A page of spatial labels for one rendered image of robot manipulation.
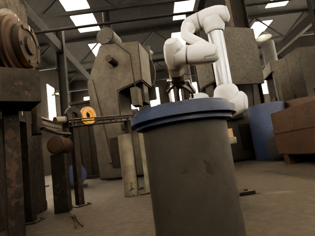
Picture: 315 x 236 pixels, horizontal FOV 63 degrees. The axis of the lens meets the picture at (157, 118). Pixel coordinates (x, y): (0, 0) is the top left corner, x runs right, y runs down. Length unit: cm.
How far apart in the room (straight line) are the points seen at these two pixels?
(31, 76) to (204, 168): 81
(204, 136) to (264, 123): 362
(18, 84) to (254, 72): 434
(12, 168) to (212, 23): 142
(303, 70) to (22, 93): 518
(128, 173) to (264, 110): 271
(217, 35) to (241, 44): 326
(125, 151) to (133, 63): 251
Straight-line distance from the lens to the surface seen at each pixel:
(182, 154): 66
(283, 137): 329
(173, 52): 136
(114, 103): 440
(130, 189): 218
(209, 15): 185
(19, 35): 181
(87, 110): 227
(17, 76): 117
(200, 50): 135
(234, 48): 492
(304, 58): 582
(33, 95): 116
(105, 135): 438
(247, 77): 487
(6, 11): 196
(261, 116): 429
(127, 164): 217
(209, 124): 68
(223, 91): 168
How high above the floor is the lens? 30
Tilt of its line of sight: 8 degrees up
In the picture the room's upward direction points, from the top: 8 degrees counter-clockwise
